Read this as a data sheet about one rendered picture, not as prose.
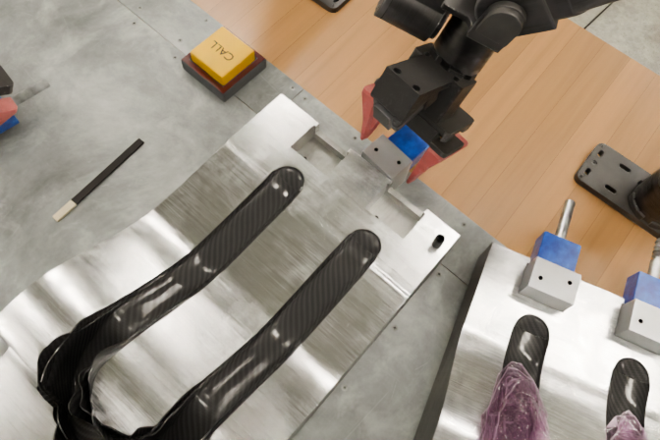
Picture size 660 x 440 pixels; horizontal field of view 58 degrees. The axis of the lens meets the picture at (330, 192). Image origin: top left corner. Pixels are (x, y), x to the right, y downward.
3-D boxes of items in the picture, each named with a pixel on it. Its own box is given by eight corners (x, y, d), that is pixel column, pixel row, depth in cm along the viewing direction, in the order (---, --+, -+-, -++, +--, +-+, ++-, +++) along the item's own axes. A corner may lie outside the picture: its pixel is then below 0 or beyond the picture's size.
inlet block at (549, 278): (540, 202, 72) (559, 183, 67) (580, 219, 72) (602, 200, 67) (510, 299, 67) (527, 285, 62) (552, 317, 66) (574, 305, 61)
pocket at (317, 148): (316, 137, 71) (317, 121, 68) (350, 164, 70) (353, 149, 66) (290, 162, 69) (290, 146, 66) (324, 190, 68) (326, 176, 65)
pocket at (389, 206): (386, 193, 69) (391, 179, 65) (421, 222, 67) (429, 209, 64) (360, 220, 67) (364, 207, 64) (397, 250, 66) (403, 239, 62)
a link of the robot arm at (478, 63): (415, 60, 60) (453, 1, 56) (419, 35, 65) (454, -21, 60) (474, 90, 61) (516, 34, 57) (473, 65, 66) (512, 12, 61)
